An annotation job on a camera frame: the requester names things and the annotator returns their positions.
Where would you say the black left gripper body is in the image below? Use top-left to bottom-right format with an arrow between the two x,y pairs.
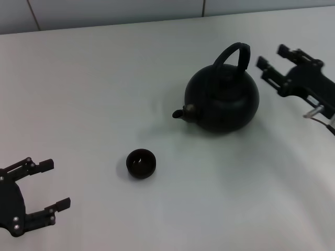
0,169 -> 27,237

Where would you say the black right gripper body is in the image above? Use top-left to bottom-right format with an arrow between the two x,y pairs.
277,61 -> 335,120

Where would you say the black teapot lid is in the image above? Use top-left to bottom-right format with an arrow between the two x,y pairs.
208,68 -> 249,102

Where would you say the black round teapot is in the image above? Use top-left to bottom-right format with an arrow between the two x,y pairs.
172,42 -> 260,136

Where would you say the small black teacup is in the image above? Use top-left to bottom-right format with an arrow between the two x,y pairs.
126,148 -> 157,181

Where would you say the right gripper cable with plug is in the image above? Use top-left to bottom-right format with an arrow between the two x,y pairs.
303,105 -> 335,135

